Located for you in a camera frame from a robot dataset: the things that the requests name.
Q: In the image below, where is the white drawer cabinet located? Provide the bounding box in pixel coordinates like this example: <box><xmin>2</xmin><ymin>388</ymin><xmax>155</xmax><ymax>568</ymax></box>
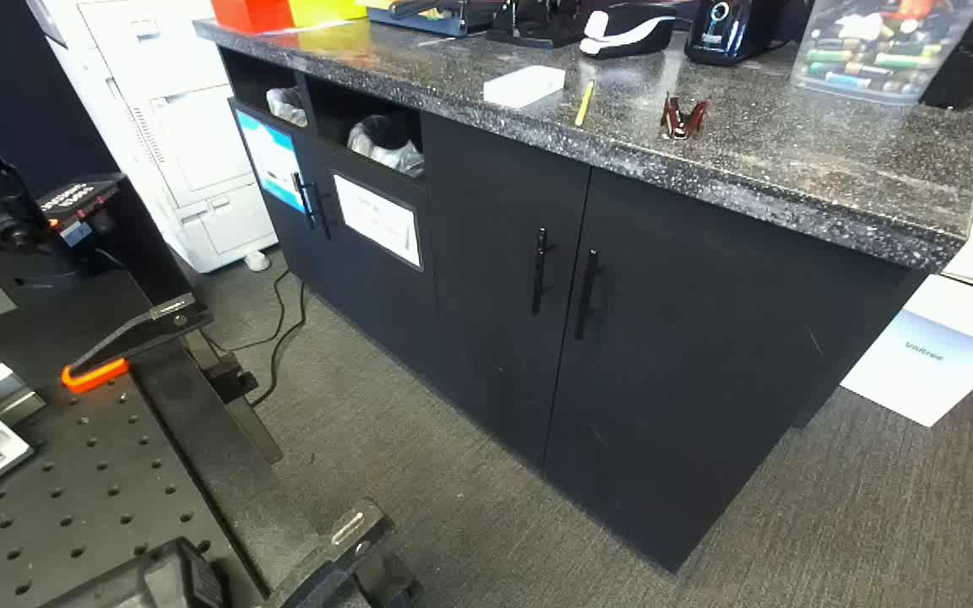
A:
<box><xmin>23</xmin><ymin>0</ymin><xmax>284</xmax><ymax>276</ymax></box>

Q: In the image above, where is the white paper sign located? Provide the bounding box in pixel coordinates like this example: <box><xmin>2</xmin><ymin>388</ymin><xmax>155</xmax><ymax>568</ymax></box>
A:
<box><xmin>330</xmin><ymin>173</ymin><xmax>425</xmax><ymax>273</ymax></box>

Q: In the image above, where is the yellow pen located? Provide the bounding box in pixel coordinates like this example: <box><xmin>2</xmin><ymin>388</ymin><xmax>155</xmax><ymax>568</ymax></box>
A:
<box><xmin>572</xmin><ymin>77</ymin><xmax>602</xmax><ymax>131</ymax></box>

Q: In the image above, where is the yellow box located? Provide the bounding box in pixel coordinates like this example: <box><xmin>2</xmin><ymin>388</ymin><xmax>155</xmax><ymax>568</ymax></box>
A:
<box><xmin>287</xmin><ymin>0</ymin><xmax>368</xmax><ymax>31</ymax></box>

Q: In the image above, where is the white and black stapler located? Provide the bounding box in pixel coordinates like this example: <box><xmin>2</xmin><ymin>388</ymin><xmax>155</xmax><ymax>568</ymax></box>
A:
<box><xmin>576</xmin><ymin>5</ymin><xmax>683</xmax><ymax>60</ymax></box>

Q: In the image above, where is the white trash bag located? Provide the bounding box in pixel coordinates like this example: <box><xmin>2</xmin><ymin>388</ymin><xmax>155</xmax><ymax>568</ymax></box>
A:
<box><xmin>262</xmin><ymin>80</ymin><xmax>314</xmax><ymax>131</ymax></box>

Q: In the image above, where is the black floor cable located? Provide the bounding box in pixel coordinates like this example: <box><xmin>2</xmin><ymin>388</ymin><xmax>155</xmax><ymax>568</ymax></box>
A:
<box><xmin>199</xmin><ymin>262</ymin><xmax>314</xmax><ymax>411</ymax></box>

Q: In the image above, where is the black cabinet with granite counter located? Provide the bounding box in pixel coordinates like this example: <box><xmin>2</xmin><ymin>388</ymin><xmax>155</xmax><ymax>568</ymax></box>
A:
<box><xmin>193</xmin><ymin>9</ymin><xmax>973</xmax><ymax>575</ymax></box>

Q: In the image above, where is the white paper sheet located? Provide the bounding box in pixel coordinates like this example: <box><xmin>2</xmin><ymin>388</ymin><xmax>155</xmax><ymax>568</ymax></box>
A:
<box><xmin>839</xmin><ymin>306</ymin><xmax>973</xmax><ymax>433</ymax></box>

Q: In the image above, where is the black metal frame beam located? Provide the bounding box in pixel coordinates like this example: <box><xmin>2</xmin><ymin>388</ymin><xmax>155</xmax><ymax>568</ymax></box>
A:
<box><xmin>128</xmin><ymin>334</ymin><xmax>425</xmax><ymax>608</ymax></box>

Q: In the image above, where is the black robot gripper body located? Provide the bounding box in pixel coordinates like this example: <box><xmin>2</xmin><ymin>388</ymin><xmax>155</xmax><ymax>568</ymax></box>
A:
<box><xmin>920</xmin><ymin>0</ymin><xmax>973</xmax><ymax>112</ymax></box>

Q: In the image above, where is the small brown figurine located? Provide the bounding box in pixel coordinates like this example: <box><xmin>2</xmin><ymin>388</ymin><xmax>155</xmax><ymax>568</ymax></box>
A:
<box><xmin>657</xmin><ymin>94</ymin><xmax>711</xmax><ymax>145</ymax></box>

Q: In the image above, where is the black camera stand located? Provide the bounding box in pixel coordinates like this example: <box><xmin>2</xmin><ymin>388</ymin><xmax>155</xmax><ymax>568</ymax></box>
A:
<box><xmin>0</xmin><ymin>77</ymin><xmax>215</xmax><ymax>383</ymax></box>

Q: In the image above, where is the orange box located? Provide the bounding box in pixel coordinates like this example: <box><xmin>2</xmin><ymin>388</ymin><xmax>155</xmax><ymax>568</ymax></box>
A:
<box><xmin>210</xmin><ymin>0</ymin><xmax>296</xmax><ymax>33</ymax></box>

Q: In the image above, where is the grey trash bag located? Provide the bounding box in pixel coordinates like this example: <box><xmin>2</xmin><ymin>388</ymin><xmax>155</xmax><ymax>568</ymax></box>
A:
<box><xmin>343</xmin><ymin>112</ymin><xmax>429</xmax><ymax>182</ymax></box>

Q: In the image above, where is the wide black cabinet door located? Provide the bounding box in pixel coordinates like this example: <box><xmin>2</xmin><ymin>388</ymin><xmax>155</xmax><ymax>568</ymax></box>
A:
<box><xmin>540</xmin><ymin>166</ymin><xmax>933</xmax><ymax>575</ymax></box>

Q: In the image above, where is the narrow black cabinet door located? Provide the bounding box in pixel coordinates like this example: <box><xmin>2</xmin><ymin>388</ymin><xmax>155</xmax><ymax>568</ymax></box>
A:
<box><xmin>422</xmin><ymin>112</ymin><xmax>594</xmax><ymax>473</ymax></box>

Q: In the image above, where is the black door handle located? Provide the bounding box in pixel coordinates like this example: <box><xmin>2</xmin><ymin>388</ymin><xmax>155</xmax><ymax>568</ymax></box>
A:
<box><xmin>572</xmin><ymin>246</ymin><xmax>604</xmax><ymax>346</ymax></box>
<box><xmin>528</xmin><ymin>222</ymin><xmax>558</xmax><ymax>322</ymax></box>

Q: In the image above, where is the clear plastic container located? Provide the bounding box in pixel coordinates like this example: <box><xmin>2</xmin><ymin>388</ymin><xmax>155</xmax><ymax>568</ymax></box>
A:
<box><xmin>791</xmin><ymin>0</ymin><xmax>973</xmax><ymax>106</ymax></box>

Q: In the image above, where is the blue flat tray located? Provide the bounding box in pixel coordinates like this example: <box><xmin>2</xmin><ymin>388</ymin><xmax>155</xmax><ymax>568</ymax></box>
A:
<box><xmin>363</xmin><ymin>0</ymin><xmax>496</xmax><ymax>42</ymax></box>

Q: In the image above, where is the black desk organizer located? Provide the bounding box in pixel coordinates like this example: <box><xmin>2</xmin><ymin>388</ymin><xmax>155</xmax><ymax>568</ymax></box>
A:
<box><xmin>485</xmin><ymin>0</ymin><xmax>594</xmax><ymax>52</ymax></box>

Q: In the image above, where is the blue and white sign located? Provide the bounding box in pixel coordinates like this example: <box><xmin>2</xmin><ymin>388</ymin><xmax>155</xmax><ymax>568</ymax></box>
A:
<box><xmin>233</xmin><ymin>110</ymin><xmax>317</xmax><ymax>220</ymax></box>

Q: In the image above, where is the orange clamp handle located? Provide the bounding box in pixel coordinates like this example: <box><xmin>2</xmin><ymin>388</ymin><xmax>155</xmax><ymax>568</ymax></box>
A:
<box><xmin>57</xmin><ymin>356</ymin><xmax>135</xmax><ymax>399</ymax></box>

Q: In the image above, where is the black perforated breadboard table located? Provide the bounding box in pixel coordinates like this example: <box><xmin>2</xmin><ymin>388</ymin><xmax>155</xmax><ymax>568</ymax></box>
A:
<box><xmin>0</xmin><ymin>373</ymin><xmax>271</xmax><ymax>608</ymax></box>

